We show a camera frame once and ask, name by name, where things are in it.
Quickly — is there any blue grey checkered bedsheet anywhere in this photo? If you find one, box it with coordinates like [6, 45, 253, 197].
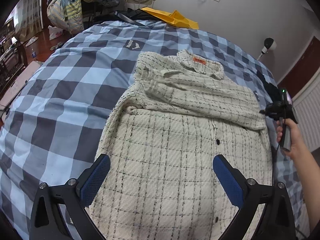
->
[0, 19, 309, 240]

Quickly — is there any white round wall camera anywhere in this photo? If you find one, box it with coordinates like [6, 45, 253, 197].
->
[257, 37, 277, 61]

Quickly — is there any cream plaid tweed shirt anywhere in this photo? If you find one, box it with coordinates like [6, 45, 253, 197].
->
[89, 50, 272, 239]

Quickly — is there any black garment on bed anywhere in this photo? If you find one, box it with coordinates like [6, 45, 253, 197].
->
[257, 71, 281, 102]

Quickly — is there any person's right forearm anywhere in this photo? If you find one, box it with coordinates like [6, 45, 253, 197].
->
[294, 151, 319, 231]

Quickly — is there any pile of clothes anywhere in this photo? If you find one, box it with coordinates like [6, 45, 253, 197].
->
[46, 0, 128, 34]

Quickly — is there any person's right hand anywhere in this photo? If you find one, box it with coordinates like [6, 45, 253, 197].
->
[276, 119, 311, 161]

